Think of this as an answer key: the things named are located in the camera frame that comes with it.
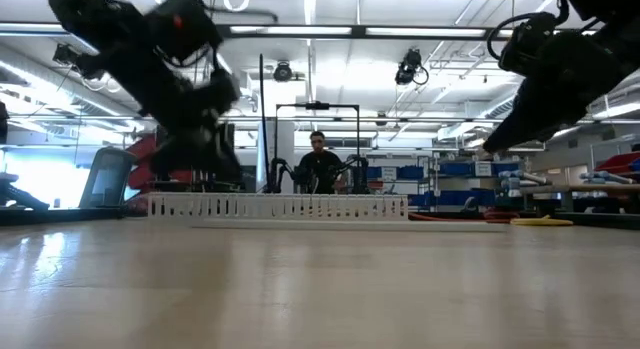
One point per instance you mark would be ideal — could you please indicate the blue white pipe assembly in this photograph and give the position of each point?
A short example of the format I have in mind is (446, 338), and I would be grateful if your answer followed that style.
(515, 181)
(605, 178)

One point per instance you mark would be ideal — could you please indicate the black overhead beam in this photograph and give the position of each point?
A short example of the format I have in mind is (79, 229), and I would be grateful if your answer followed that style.
(360, 31)

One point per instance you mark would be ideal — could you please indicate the red bin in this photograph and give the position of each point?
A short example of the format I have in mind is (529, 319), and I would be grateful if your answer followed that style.
(617, 163)

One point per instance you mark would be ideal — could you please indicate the black chair armrest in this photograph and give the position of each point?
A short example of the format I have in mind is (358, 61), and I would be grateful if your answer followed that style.
(20, 194)

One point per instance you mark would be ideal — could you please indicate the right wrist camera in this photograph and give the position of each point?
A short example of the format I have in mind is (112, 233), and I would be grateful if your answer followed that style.
(530, 44)

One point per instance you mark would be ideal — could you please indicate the person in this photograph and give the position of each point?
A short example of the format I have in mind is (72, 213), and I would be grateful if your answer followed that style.
(320, 164)

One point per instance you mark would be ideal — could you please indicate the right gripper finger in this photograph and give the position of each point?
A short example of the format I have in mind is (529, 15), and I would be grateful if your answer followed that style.
(510, 129)

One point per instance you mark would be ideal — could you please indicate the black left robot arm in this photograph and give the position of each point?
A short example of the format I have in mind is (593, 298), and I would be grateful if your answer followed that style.
(100, 29)

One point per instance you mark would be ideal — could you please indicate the black aluminium table frame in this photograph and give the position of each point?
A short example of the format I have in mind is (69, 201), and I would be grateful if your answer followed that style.
(60, 216)

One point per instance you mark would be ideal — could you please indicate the wooden workbench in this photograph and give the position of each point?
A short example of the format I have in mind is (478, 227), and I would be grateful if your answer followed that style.
(580, 188)

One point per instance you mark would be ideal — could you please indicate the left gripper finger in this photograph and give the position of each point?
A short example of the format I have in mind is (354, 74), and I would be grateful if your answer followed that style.
(220, 161)
(177, 159)

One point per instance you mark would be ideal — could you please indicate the blue bin shelf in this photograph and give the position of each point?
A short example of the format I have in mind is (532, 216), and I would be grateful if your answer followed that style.
(460, 169)

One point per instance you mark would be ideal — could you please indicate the red bulky object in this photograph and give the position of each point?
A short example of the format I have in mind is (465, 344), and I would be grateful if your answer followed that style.
(140, 169)

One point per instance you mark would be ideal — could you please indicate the black ceiling camera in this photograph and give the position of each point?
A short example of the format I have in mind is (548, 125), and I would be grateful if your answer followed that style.
(411, 64)
(64, 56)
(283, 72)

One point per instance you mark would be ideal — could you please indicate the black zip tie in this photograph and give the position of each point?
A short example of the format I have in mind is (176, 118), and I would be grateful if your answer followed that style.
(261, 119)

